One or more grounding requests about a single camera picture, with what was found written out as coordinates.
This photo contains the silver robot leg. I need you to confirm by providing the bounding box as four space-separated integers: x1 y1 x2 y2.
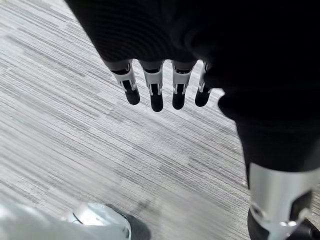
0 201 133 240

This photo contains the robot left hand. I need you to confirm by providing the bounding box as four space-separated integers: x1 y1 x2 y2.
64 0 320 240

